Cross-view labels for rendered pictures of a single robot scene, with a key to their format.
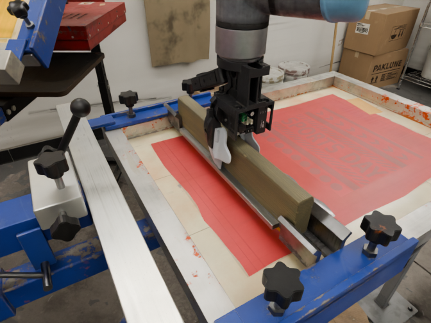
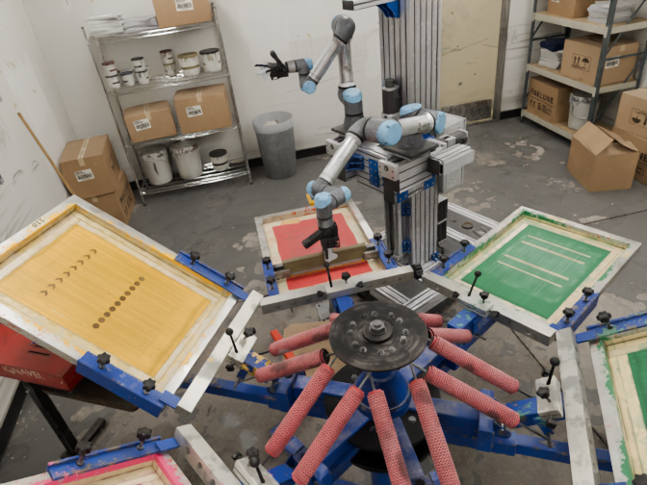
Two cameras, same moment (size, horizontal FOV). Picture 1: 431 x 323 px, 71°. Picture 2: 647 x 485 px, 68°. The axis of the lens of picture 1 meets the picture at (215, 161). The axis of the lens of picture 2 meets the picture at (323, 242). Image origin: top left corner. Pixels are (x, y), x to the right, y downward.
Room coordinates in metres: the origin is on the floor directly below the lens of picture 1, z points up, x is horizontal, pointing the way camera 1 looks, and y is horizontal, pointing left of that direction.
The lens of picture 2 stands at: (-0.20, 1.75, 2.35)
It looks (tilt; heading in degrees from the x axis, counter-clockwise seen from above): 33 degrees down; 291
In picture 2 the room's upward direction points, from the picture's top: 7 degrees counter-clockwise
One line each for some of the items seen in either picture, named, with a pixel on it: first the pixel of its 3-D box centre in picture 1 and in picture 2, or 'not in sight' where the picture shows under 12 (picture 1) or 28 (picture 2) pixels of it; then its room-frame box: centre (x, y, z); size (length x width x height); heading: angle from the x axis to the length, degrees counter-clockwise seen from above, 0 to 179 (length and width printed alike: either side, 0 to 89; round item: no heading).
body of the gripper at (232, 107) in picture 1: (240, 95); (328, 235); (0.46, -0.04, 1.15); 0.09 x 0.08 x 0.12; 30
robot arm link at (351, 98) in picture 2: not in sight; (352, 100); (0.60, -1.16, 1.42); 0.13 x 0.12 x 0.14; 118
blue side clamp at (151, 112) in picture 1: (163, 118); (271, 282); (0.71, 0.13, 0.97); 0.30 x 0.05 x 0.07; 120
